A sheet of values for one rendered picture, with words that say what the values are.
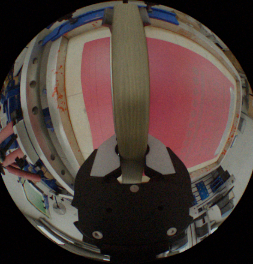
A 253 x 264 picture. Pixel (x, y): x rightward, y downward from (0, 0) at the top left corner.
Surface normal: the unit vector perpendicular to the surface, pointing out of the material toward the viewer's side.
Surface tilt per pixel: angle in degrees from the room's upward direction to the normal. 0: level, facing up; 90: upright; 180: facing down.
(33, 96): 90
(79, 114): 0
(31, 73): 90
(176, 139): 0
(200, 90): 0
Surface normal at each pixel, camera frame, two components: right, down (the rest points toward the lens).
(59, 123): -0.02, 0.46
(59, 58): 1.00, -0.03
